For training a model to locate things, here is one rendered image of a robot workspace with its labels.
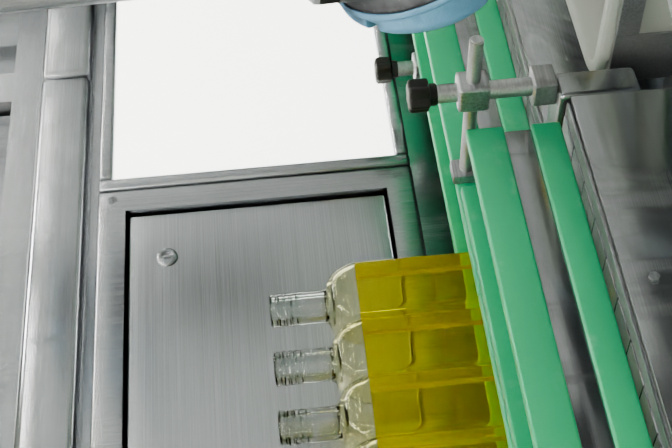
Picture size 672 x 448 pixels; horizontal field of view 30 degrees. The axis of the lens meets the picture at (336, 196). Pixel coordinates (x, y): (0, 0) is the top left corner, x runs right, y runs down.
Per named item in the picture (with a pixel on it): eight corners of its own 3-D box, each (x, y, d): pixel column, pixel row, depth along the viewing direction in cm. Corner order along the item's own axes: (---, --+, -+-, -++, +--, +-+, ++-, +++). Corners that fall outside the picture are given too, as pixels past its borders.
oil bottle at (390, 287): (554, 277, 115) (322, 298, 114) (561, 239, 111) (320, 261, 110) (567, 328, 112) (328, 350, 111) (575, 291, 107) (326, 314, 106)
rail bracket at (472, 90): (537, 155, 115) (403, 167, 115) (558, 19, 102) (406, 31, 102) (544, 180, 113) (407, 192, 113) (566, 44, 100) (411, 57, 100)
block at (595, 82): (615, 134, 114) (539, 141, 114) (632, 59, 107) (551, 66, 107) (625, 164, 112) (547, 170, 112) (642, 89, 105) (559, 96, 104)
